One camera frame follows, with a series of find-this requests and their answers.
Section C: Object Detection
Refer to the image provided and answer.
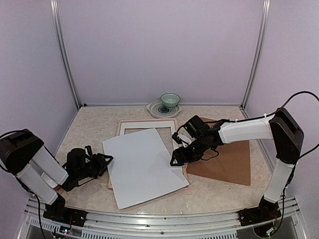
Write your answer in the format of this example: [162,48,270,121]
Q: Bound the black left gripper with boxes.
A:
[76,153,113,181]

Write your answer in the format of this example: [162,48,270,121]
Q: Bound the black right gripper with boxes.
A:
[170,135,208,166]

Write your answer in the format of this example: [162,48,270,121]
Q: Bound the red and dark photo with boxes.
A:
[102,128,189,209]

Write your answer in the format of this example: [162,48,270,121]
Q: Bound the wooden picture frame red edge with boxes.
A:
[115,118,187,179]

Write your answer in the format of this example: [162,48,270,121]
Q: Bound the white photo mat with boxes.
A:
[116,119,178,152]

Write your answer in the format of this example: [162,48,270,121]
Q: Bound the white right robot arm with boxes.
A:
[170,108,304,221]

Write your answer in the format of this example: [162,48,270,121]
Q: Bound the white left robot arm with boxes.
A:
[0,129,114,222]

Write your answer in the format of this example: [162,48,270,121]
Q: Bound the brown backing board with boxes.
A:
[186,117,251,186]

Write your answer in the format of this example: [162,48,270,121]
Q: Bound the white plate green rings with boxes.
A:
[146,99,184,120]

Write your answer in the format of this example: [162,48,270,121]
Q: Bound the green ceramic bowl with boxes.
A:
[160,93,181,108]

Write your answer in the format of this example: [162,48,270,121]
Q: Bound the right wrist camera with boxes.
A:
[172,132,192,147]

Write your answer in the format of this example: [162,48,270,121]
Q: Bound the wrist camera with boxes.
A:
[85,145,93,157]
[172,132,192,147]

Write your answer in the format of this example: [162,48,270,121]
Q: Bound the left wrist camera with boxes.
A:
[85,145,93,157]

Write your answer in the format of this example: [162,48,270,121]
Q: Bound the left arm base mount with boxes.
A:
[43,194,88,227]

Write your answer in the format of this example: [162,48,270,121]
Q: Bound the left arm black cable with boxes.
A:
[0,129,28,172]

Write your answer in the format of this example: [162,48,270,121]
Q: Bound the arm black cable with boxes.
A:
[273,91,319,160]
[0,129,28,172]

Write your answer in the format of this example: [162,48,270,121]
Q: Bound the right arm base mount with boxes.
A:
[238,196,282,227]

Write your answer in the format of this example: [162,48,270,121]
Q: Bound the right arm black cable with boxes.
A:
[273,91,319,160]

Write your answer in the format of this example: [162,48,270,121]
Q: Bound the left aluminium corner post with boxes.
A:
[50,0,81,110]

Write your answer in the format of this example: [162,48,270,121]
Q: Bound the aluminium corner post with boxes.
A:
[241,0,271,110]
[50,0,81,110]

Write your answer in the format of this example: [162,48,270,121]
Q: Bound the right aluminium corner post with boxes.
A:
[241,0,271,110]

